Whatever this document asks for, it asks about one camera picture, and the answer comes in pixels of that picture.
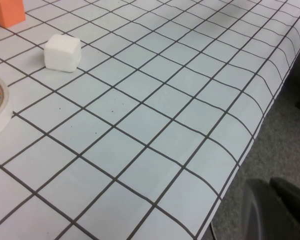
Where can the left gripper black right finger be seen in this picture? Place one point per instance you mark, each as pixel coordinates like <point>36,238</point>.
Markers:
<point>297,200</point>

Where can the white tape roll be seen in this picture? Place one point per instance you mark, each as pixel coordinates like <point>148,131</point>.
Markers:
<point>3,117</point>

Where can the orange foam cube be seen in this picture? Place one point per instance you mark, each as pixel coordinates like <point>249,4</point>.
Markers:
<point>6,12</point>

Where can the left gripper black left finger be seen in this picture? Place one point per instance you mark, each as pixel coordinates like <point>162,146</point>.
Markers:
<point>263,217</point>

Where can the grid pattern tablecloth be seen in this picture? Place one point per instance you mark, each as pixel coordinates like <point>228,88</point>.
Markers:
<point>152,125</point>

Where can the white foam cube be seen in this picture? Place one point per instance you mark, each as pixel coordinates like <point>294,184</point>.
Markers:
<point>61,53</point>

